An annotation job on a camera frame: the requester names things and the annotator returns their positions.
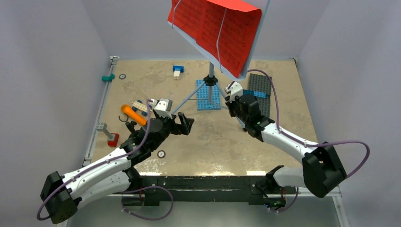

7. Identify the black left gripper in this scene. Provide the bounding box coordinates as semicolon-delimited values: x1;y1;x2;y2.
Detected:
150;112;193;150

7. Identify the black microphone stand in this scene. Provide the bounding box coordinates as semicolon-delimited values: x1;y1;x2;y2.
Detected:
118;115;137;134

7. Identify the orange toy microphone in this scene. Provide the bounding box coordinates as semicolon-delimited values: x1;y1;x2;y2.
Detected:
121;105;147;126

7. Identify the red sheet music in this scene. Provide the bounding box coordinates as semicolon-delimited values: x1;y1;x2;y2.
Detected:
167;0;262;79

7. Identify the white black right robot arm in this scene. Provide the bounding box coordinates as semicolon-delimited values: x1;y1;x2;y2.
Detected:
225;95;347;198

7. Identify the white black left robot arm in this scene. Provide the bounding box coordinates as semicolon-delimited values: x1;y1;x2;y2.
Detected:
36;112;195;224

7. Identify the light blue building baseplate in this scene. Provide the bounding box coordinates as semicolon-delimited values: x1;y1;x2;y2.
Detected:
196;85;221;111

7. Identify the blue building brick strip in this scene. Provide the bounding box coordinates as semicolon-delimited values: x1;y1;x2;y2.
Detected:
243;89;267;98

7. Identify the grey building baseplate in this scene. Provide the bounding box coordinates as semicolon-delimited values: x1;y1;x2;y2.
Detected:
248;73;271;117

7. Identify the toy brick car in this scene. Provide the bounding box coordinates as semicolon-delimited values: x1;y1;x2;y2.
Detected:
131;100;152;117

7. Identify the blue and white brick stack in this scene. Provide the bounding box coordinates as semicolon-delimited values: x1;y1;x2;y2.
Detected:
173;65;184;80

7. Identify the teal curved block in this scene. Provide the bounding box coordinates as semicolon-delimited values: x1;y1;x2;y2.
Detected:
102;73;115;83

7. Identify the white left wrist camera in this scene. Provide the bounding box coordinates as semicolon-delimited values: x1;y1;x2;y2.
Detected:
150;98;173;119

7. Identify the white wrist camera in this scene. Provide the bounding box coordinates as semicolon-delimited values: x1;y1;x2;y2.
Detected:
150;98;173;119
224;81;243;102

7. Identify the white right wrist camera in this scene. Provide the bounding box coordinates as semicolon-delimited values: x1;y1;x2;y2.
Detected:
224;81;243;102

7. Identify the black ring marker front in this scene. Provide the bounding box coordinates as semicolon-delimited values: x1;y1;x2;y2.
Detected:
157;150;166;158

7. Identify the grey post on red brick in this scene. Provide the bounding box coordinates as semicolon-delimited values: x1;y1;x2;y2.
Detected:
95;122;120;148

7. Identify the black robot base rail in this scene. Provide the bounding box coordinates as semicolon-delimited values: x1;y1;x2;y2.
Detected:
122;175;296;208

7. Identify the aluminium left edge rail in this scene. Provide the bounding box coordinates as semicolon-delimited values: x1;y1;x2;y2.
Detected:
82;56;120;167

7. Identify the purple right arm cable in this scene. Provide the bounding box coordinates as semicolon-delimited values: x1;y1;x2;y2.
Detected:
247;69;371;214

